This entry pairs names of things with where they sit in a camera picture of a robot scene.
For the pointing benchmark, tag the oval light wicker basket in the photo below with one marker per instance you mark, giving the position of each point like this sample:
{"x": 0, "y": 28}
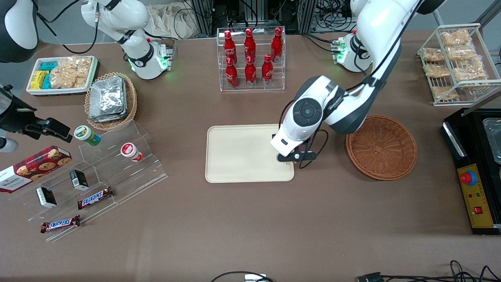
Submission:
{"x": 131, "y": 102}

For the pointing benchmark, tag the yellow control panel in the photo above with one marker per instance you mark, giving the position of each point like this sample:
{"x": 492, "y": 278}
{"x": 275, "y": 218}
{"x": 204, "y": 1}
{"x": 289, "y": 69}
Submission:
{"x": 475, "y": 207}

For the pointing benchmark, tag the red emergency stop button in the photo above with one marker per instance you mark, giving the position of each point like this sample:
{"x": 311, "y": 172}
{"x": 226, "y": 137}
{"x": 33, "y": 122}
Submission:
{"x": 468, "y": 178}

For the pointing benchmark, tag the yellow snack packet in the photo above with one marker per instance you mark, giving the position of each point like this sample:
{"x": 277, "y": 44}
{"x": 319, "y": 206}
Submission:
{"x": 38, "y": 80}

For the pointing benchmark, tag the clear plastic container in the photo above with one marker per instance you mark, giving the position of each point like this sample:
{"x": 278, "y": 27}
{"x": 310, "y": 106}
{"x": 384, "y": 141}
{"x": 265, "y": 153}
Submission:
{"x": 494, "y": 141}

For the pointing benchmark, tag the clear bag of rice crackers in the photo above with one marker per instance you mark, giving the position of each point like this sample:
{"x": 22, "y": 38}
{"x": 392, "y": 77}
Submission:
{"x": 469, "y": 70}
{"x": 462, "y": 53}
{"x": 444, "y": 93}
{"x": 436, "y": 71}
{"x": 432, "y": 55}
{"x": 456, "y": 38}

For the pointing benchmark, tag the red cola bottle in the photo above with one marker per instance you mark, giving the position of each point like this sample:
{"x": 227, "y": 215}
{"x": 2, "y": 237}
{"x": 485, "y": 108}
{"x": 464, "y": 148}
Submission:
{"x": 249, "y": 43}
{"x": 267, "y": 71}
{"x": 231, "y": 74}
{"x": 250, "y": 73}
{"x": 229, "y": 45}
{"x": 276, "y": 45}

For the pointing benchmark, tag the silver foil packs stack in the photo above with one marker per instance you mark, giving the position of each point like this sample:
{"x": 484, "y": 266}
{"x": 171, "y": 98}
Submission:
{"x": 106, "y": 100}

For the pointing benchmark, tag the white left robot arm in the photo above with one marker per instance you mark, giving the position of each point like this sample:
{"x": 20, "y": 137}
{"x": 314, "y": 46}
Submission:
{"x": 375, "y": 47}

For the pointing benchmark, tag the clear acrylic step display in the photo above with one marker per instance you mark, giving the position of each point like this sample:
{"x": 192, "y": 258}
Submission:
{"x": 117, "y": 184}

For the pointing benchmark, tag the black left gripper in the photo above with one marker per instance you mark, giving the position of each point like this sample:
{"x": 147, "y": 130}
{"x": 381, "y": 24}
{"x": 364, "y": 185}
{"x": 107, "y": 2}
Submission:
{"x": 273, "y": 136}

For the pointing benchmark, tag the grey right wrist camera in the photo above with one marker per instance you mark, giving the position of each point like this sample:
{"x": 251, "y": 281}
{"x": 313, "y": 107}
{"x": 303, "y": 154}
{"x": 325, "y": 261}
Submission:
{"x": 8, "y": 145}

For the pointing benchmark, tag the white cloth bag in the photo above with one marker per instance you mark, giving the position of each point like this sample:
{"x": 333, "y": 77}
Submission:
{"x": 172, "y": 21}

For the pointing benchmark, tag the brown snickers bar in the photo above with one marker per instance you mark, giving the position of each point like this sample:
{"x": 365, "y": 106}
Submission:
{"x": 95, "y": 197}
{"x": 60, "y": 224}

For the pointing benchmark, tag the clear acrylic bottle rack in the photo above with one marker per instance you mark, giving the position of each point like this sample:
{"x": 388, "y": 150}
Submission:
{"x": 252, "y": 89}

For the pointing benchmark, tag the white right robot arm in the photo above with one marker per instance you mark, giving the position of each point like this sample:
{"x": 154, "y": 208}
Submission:
{"x": 137, "y": 51}

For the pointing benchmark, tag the beige plastic serving tray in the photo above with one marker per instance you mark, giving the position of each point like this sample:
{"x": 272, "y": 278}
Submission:
{"x": 242, "y": 153}

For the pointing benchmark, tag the round brown wicker basket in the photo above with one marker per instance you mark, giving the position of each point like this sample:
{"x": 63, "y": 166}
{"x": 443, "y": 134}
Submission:
{"x": 381, "y": 149}

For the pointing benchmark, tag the aluminium frame post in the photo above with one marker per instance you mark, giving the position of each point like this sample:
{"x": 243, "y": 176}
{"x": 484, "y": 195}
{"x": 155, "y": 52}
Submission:
{"x": 202, "y": 15}
{"x": 307, "y": 15}

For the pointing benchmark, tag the green lid snack cup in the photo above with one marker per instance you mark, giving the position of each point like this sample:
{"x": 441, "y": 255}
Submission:
{"x": 85, "y": 134}

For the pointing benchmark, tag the white rectangular snack tray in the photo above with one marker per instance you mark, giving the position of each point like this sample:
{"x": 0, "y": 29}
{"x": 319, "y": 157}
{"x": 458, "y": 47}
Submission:
{"x": 58, "y": 91}

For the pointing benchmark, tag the black machine housing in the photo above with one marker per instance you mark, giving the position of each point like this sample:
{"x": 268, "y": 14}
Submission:
{"x": 462, "y": 152}

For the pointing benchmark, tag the small black box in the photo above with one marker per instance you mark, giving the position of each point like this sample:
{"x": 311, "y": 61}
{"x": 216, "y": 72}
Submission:
{"x": 46, "y": 197}
{"x": 79, "y": 179}

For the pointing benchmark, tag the small white device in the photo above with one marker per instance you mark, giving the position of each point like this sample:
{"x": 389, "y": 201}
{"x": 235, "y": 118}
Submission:
{"x": 255, "y": 278}

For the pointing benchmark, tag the red tartan cookie box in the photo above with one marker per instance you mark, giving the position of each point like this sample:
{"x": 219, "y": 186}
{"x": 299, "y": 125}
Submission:
{"x": 33, "y": 168}

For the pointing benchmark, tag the teal snack packet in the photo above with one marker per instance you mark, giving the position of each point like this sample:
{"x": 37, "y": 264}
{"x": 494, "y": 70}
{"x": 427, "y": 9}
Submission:
{"x": 47, "y": 82}
{"x": 49, "y": 65}

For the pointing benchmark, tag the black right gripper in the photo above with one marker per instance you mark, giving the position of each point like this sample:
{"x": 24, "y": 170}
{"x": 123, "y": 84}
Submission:
{"x": 16, "y": 120}

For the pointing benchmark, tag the red lid snack cup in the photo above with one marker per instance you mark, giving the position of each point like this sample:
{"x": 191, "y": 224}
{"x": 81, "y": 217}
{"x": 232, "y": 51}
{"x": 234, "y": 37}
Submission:
{"x": 130, "y": 151}

